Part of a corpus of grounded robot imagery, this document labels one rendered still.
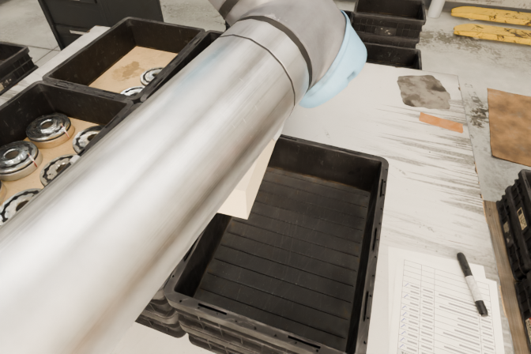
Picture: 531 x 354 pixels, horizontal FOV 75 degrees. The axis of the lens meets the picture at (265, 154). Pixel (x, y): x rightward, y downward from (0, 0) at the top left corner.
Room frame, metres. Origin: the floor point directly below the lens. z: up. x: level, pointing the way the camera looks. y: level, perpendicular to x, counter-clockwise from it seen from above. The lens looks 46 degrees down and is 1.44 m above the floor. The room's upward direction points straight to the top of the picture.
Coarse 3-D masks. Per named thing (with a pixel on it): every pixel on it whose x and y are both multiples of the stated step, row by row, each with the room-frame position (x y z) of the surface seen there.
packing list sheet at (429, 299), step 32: (416, 256) 0.39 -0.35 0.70; (416, 288) 0.31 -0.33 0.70; (448, 288) 0.31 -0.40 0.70; (480, 288) 0.31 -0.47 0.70; (416, 320) 0.25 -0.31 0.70; (448, 320) 0.25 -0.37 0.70; (480, 320) 0.25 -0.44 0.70; (416, 352) 0.19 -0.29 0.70; (448, 352) 0.19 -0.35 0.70; (480, 352) 0.19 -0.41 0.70
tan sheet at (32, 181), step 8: (72, 120) 0.73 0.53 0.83; (80, 120) 0.73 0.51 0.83; (80, 128) 0.69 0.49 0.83; (72, 136) 0.66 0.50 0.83; (64, 144) 0.63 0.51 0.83; (40, 152) 0.60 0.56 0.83; (48, 152) 0.60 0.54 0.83; (56, 152) 0.60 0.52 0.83; (64, 152) 0.60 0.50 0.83; (72, 152) 0.60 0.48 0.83; (48, 160) 0.58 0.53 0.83; (40, 168) 0.55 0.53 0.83; (32, 176) 0.52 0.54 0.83; (8, 184) 0.50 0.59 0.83; (16, 184) 0.50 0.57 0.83; (24, 184) 0.50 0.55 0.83; (32, 184) 0.50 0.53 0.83; (40, 184) 0.50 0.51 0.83; (8, 192) 0.48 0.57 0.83; (16, 192) 0.48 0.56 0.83
